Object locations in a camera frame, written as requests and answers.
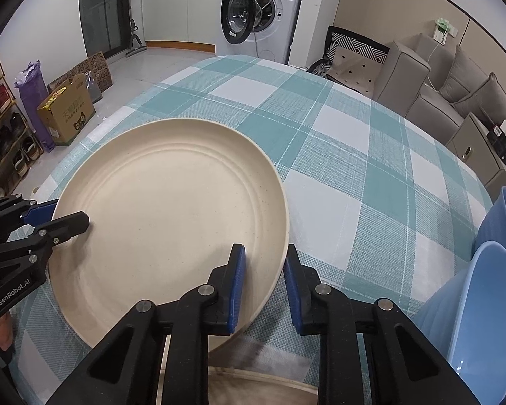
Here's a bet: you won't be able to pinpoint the cream round plate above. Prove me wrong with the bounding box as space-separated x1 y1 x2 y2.
47 119 290 353
160 365 321 405

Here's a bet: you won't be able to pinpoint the black framed glass door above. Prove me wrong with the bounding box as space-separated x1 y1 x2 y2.
78 0 132 57

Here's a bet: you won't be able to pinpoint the teal checked tablecloth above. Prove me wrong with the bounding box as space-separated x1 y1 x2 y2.
8 55 494 405

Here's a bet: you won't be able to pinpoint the white base cabinets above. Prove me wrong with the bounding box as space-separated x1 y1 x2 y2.
140 0 226 53

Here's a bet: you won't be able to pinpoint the green white wall charger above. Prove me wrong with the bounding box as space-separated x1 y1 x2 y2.
431 17 456 45

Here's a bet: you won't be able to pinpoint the yellow brown cardboard box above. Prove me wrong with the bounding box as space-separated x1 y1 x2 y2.
36 73 97 147

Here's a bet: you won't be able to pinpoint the wooden shoe rack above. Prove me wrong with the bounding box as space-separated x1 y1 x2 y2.
0 48 43 203

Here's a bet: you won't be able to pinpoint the patterned brown cardboard sheet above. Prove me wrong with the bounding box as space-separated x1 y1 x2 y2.
47 51 113 93

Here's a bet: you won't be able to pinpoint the grey sofa cushion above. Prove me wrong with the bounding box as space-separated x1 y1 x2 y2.
453 72 506 129
439 44 492 102

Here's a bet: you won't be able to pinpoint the purple plastic bag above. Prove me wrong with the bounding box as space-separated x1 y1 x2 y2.
15 60 57 153

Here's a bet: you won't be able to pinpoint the white washing machine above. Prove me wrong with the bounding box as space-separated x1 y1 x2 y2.
218 0 308 65

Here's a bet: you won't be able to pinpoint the black box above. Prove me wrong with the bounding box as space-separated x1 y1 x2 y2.
487 122 506 178

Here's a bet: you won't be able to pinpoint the upright vacuum cleaner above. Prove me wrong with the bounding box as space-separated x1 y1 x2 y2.
125 4 148 57

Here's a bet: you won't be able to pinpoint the blue ribbed bowl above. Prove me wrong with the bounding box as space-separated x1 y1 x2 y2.
411 240 506 405
474 186 506 262

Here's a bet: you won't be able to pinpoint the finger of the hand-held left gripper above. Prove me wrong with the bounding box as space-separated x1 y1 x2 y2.
0 196 60 241
0 211 90 266

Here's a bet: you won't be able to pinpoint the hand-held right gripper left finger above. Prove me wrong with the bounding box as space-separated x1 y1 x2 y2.
46 243 246 405

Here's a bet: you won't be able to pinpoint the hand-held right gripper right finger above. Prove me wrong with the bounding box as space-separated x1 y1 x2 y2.
283 243 481 405

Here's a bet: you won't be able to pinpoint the grey sofa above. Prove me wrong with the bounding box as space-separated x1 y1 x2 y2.
371 34 506 165

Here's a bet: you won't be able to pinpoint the grey coffee table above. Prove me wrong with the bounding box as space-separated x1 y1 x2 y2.
445 112 506 186

